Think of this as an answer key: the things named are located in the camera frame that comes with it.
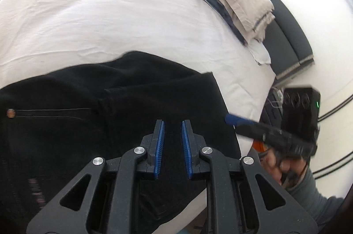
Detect bed with white sheet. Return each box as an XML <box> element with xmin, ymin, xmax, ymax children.
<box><xmin>0</xmin><ymin>0</ymin><xmax>276</xmax><ymax>234</ymax></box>

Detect black denim pants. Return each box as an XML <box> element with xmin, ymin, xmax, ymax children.
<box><xmin>0</xmin><ymin>51</ymin><xmax>242</xmax><ymax>234</ymax></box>

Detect orange object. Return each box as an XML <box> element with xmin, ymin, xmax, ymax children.
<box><xmin>252</xmin><ymin>140</ymin><xmax>269</xmax><ymax>154</ymax></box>

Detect grey padded headboard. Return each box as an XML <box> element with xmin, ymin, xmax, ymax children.
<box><xmin>211</xmin><ymin>0</ymin><xmax>315</xmax><ymax>83</ymax></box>

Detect person's right forearm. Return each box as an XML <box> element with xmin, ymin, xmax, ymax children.
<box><xmin>287</xmin><ymin>168</ymin><xmax>345</xmax><ymax>227</ymax></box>

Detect black floor cable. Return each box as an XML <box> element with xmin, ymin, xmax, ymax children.
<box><xmin>313</xmin><ymin>153</ymin><xmax>353</xmax><ymax>179</ymax></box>
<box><xmin>317</xmin><ymin>95</ymin><xmax>353</xmax><ymax>122</ymax></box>

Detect black box device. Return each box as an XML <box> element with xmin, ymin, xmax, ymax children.
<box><xmin>281</xmin><ymin>86</ymin><xmax>322</xmax><ymax>142</ymax></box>

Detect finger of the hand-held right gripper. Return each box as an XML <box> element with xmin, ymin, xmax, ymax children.
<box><xmin>225</xmin><ymin>113</ymin><xmax>267</xmax><ymax>139</ymax></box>

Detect white cloth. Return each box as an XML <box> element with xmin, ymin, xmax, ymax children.
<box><xmin>248</xmin><ymin>39</ymin><xmax>272</xmax><ymax>66</ymax></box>

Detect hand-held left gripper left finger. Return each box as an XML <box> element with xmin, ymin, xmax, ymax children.
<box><xmin>26</xmin><ymin>120</ymin><xmax>166</xmax><ymax>234</ymax></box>

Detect folded beige and blue quilt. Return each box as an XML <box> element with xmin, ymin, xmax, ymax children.
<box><xmin>176</xmin><ymin>0</ymin><xmax>276</xmax><ymax>45</ymax></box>

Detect person's right hand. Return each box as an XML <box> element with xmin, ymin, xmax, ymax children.
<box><xmin>263</xmin><ymin>147</ymin><xmax>307</xmax><ymax>188</ymax></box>

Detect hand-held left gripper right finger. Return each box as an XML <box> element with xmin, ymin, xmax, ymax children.
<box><xmin>181</xmin><ymin>120</ymin><xmax>319</xmax><ymax>234</ymax></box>

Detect tangled white cable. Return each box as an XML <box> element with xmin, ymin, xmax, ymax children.
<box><xmin>269</xmin><ymin>87</ymin><xmax>284</xmax><ymax>110</ymax></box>

